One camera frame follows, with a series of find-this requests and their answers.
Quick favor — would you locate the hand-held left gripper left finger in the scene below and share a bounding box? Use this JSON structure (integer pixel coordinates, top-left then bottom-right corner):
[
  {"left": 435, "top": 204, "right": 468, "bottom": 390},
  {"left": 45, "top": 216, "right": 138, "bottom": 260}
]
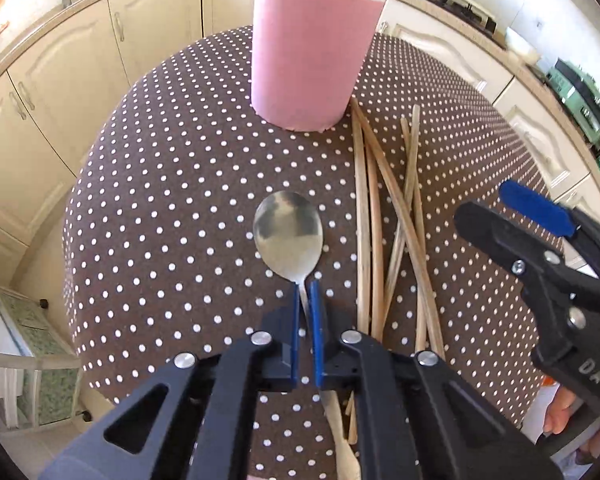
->
[{"left": 40, "top": 282, "right": 301, "bottom": 480}]

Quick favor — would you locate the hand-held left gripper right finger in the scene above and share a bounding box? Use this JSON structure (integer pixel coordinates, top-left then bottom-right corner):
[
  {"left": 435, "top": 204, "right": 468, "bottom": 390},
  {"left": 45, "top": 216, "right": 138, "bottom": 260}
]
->
[{"left": 309, "top": 280, "right": 563, "bottom": 480}]

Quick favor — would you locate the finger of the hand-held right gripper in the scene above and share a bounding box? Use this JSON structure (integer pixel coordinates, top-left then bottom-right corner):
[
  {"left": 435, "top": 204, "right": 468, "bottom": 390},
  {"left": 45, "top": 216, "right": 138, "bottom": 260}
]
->
[
  {"left": 454, "top": 201, "right": 600, "bottom": 357},
  {"left": 499, "top": 180, "right": 600, "bottom": 286}
]

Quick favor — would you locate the pile of wooden chopsticks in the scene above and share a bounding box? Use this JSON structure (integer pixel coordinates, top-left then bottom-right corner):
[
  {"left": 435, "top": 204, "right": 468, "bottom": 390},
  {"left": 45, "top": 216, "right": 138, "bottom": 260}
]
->
[{"left": 350, "top": 97, "right": 446, "bottom": 446}]

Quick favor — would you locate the metal spoon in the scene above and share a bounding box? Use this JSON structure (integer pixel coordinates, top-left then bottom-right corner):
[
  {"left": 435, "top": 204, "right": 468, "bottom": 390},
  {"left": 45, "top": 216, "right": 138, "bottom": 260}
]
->
[{"left": 253, "top": 191, "right": 363, "bottom": 480}]

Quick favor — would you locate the pink cup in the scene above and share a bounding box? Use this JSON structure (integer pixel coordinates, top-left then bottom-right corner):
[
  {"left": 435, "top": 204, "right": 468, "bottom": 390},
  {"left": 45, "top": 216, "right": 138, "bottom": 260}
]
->
[{"left": 250, "top": 0, "right": 386, "bottom": 132}]

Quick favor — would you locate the person's right hand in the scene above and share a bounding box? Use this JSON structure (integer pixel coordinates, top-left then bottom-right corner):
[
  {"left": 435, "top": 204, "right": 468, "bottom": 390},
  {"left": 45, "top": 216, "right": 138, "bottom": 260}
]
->
[{"left": 542, "top": 387, "right": 600, "bottom": 466}]

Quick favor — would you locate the green multi cooker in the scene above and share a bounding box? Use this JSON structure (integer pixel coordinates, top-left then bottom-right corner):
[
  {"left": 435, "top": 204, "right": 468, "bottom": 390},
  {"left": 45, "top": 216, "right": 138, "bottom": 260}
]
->
[{"left": 545, "top": 57, "right": 600, "bottom": 133}]

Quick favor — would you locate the brown polka dot tablecloth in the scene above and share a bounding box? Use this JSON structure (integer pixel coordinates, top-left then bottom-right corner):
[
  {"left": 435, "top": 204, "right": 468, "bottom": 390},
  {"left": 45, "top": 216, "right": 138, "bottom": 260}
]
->
[{"left": 62, "top": 25, "right": 571, "bottom": 480}]

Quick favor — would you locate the white chair with cushion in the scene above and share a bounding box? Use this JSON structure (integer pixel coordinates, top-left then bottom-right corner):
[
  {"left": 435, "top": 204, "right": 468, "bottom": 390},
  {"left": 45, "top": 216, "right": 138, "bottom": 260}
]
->
[{"left": 0, "top": 285, "right": 88, "bottom": 431}]

